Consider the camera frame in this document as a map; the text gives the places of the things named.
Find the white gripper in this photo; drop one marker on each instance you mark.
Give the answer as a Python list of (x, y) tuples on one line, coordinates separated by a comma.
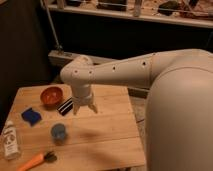
[(82, 95)]

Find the black white striped eraser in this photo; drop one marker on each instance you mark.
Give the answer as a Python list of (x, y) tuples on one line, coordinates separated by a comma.
[(65, 107)]

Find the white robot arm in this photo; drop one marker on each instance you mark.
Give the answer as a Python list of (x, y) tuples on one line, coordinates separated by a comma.
[(179, 106)]

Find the orange bowl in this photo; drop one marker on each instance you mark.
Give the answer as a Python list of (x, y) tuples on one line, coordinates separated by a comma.
[(51, 96)]

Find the small blue cup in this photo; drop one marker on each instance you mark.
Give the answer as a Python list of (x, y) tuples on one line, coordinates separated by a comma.
[(58, 132)]

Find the metal pole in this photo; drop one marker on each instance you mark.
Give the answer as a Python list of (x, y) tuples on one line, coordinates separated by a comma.
[(57, 44)]

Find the white glue bottle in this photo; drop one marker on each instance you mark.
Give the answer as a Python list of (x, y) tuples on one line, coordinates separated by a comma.
[(10, 142)]

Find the cluttered white shelf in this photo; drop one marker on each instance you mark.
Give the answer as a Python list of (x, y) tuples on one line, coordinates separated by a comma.
[(194, 13)]

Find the orange handled brush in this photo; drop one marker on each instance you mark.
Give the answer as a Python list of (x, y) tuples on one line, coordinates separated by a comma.
[(48, 157)]

